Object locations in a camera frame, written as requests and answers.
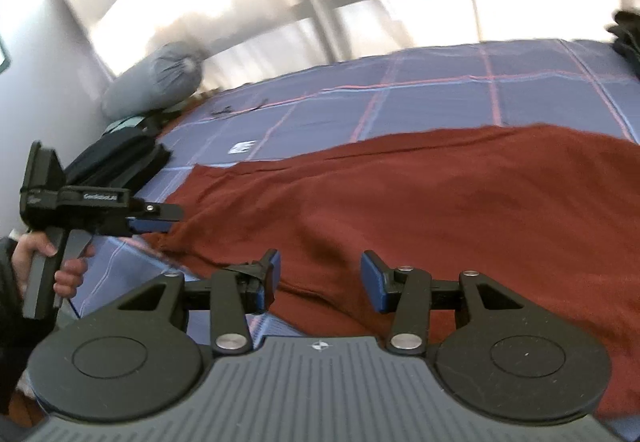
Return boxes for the dark grey folded clothes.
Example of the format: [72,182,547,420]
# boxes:
[606,9,640,68]

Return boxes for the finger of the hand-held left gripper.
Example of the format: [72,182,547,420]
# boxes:
[127,203,185,239]

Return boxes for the rust red pants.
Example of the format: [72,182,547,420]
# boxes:
[160,123,640,423]

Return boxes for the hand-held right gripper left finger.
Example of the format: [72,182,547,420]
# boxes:
[114,249,282,357]

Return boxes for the blue plaid bed sheet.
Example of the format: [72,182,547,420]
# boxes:
[15,39,640,373]

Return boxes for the person's left hand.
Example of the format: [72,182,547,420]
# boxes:
[12,232,96,299]

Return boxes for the teal cloth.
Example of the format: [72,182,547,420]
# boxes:
[107,116,147,133]

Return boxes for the black bag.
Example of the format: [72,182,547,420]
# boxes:
[65,127,174,197]

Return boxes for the grey bolster pillow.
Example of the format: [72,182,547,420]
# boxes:
[101,42,209,119]

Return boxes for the eyeglasses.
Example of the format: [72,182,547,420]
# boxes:
[210,102,267,119]

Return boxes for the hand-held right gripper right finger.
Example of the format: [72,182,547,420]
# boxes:
[361,250,526,357]

